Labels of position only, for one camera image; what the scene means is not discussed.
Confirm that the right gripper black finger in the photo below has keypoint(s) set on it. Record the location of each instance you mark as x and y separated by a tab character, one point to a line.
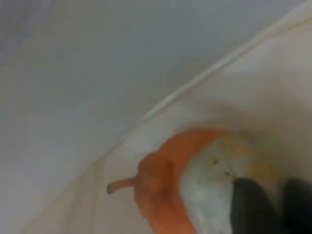
299	209
253	209

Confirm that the orange with stem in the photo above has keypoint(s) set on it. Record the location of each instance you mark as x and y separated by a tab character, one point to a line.
161	175

